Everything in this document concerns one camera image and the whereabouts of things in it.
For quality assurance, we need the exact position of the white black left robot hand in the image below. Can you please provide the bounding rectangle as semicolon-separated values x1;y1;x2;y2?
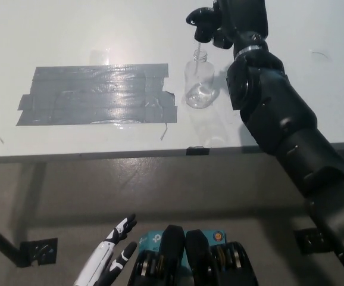
73;213;139;286

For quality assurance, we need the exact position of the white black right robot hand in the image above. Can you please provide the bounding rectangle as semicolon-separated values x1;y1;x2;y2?
212;0;270;51

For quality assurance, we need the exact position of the black spray trigger lid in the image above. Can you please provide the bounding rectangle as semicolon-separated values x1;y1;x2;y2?
185;8;219;57

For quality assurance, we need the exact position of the black ribbed robot body block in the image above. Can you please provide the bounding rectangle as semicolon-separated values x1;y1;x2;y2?
185;229;258;286
127;225;188;286

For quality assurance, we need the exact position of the clear plastic bottle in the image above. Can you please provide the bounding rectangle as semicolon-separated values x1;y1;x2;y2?
184;49;215;110

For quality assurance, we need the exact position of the teal cardboard box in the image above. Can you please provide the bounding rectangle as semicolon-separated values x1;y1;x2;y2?
138;229;228;269

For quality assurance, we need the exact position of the black table leg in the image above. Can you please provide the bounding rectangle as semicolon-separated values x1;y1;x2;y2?
0;214;32;268

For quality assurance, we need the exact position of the small black tape piece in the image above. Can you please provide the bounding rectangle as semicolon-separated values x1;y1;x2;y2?
186;146;210;157

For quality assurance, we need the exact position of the grey duct tape patch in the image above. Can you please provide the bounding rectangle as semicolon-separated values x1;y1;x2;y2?
15;63;178;126

